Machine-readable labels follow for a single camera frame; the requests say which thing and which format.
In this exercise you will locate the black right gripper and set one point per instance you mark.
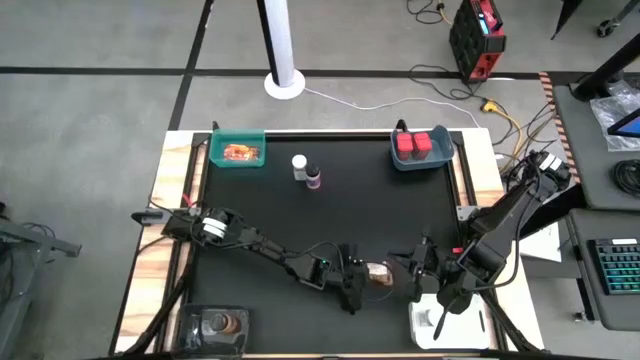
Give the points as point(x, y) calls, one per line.
point(430, 270)

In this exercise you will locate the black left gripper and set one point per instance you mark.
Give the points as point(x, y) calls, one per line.
point(347, 272)

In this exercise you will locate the brown spice packet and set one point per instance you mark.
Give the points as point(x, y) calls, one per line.
point(380, 274)

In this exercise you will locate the white-cap spice jar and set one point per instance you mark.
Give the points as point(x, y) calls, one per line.
point(425, 318)
point(299, 162)

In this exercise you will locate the black-cap purple-label spice jar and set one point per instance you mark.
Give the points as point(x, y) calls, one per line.
point(313, 177)

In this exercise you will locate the orange spice jar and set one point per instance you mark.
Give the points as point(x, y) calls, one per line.
point(227, 324)

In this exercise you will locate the clear plastic bin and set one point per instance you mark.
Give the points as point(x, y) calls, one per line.
point(200, 330)

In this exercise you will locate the orange spice packet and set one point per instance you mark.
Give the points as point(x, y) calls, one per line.
point(241, 152)

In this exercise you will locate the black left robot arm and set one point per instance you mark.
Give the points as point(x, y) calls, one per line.
point(250, 240)

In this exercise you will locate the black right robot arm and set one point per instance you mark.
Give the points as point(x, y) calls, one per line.
point(505, 220)

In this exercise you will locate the white plastic bin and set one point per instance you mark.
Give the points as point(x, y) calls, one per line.
point(460, 327)

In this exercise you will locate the white paper sheet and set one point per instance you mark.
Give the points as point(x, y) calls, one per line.
point(545, 250)

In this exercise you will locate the blue-grey plastic bin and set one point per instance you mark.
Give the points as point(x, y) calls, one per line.
point(440, 150)

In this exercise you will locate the teal plastic bin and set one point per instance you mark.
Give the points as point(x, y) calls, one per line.
point(237, 137)

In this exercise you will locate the grey desk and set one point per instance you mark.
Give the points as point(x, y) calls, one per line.
point(615, 310)
point(590, 150)

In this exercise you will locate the black backlit keyboard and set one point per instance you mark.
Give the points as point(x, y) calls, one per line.
point(620, 267)

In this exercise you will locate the striped desk edge tape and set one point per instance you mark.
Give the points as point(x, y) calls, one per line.
point(555, 115)

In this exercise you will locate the red black power station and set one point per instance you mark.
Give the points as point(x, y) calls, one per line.
point(475, 40)

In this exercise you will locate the clear plastic bag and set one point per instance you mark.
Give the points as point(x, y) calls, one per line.
point(607, 112)

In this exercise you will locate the white tower fan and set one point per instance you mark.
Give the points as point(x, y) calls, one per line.
point(280, 40)

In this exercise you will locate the tablet screen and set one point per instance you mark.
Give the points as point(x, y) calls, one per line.
point(627, 125)

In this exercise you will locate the black chair base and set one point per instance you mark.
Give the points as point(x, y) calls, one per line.
point(607, 27)

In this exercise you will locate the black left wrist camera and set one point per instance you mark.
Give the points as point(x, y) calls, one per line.
point(320, 270)

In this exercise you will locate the grey metal table frame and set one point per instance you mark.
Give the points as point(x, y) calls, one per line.
point(30, 240)

